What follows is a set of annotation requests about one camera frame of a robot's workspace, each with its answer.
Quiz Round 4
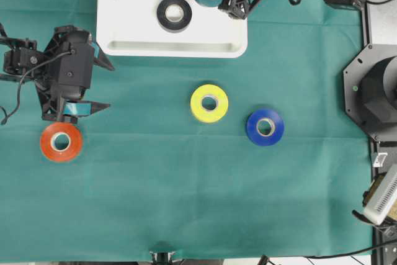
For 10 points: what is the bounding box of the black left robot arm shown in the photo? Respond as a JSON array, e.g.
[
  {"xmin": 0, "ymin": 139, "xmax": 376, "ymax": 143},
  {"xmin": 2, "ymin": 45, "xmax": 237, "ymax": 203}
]
[{"xmin": 1, "ymin": 25, "xmax": 115, "ymax": 124}]

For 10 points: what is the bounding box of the green table cloth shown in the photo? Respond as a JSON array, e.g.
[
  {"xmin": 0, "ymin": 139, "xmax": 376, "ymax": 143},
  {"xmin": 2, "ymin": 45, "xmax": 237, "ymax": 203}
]
[{"xmin": 1, "ymin": 0, "xmax": 372, "ymax": 262}]

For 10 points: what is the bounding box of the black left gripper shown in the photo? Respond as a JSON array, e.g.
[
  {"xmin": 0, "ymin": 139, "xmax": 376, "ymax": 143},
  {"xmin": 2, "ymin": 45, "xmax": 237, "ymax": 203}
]
[{"xmin": 35, "ymin": 25, "xmax": 115, "ymax": 124}]

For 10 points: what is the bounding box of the black cable bottom right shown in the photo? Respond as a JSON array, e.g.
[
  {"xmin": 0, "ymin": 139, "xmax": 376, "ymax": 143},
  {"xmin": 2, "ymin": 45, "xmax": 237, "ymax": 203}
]
[{"xmin": 305, "ymin": 245, "xmax": 397, "ymax": 259}]

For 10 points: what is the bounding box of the white plastic tray case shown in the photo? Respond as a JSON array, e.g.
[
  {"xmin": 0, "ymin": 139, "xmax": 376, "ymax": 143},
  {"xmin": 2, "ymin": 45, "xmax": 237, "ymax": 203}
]
[{"xmin": 96, "ymin": 0, "xmax": 248, "ymax": 58}]

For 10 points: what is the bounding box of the blue tape roll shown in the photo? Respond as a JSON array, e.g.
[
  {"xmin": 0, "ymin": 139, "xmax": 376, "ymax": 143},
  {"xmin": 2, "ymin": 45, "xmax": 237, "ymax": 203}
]
[{"xmin": 246, "ymin": 109, "xmax": 285, "ymax": 146}]

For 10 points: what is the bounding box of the yellow tape roll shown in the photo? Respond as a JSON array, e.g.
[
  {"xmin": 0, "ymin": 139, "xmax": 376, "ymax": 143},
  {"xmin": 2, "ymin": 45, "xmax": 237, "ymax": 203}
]
[{"xmin": 190, "ymin": 84, "xmax": 229, "ymax": 124}]

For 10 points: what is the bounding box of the white vented device box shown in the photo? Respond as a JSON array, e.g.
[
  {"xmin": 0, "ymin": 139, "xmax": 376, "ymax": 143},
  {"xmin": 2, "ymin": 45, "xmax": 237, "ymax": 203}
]
[{"xmin": 364, "ymin": 164, "xmax": 396, "ymax": 225}]

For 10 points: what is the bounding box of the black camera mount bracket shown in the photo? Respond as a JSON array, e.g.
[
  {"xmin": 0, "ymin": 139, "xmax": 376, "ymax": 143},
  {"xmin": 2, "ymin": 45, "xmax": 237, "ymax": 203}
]
[{"xmin": 149, "ymin": 251, "xmax": 175, "ymax": 265}]

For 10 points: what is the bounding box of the black aluminium frame rail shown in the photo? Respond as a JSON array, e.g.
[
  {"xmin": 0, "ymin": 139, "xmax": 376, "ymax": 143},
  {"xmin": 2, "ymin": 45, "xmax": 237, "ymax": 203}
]
[{"xmin": 361, "ymin": 2, "xmax": 372, "ymax": 48}]

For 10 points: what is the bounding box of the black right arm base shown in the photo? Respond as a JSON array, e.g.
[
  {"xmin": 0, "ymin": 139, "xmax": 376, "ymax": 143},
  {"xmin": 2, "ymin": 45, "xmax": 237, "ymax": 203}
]
[{"xmin": 343, "ymin": 44, "xmax": 396, "ymax": 142}]

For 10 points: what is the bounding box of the black left camera cable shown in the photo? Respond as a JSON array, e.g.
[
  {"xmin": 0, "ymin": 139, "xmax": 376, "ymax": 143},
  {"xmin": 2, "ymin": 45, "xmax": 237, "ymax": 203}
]
[{"xmin": 0, "ymin": 49, "xmax": 77, "ymax": 125}]

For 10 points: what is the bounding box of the orange tape roll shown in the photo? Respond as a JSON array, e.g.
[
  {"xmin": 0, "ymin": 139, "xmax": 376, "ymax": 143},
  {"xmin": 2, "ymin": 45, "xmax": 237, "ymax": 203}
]
[{"xmin": 40, "ymin": 122, "xmax": 83, "ymax": 163}]

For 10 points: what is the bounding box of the black tape roll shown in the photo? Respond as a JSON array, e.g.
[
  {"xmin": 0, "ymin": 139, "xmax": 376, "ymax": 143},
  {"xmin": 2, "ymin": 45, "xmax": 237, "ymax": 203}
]
[{"xmin": 156, "ymin": 0, "xmax": 192, "ymax": 33}]

